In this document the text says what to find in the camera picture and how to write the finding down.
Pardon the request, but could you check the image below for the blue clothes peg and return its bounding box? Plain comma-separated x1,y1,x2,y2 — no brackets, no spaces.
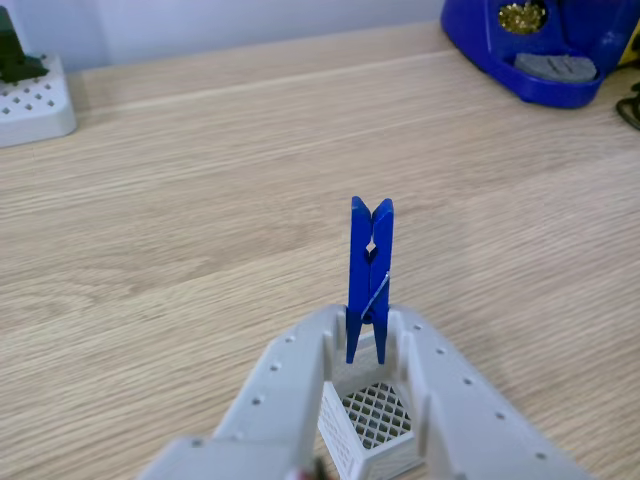
344,195,396,366

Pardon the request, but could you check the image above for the small white lattice crate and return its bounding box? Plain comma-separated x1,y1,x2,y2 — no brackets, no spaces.
316,329,427,480

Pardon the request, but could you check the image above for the grey cleaning sponge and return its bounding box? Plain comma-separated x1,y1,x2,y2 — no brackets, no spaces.
513,52,600,84

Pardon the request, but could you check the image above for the blue soldering iron stand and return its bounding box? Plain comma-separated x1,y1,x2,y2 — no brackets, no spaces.
439,0,640,110

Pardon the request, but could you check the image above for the dark green printed part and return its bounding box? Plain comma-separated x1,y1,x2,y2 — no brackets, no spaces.
0,4,50,84

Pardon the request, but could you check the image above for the black cable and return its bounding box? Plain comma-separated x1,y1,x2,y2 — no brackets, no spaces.
615,81,640,132

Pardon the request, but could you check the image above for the white perforated base plate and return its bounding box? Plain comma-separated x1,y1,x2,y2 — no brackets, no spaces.
0,53,79,150

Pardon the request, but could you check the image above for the brass wire tip cleaner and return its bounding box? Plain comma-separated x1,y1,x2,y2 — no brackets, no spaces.
497,1,547,36

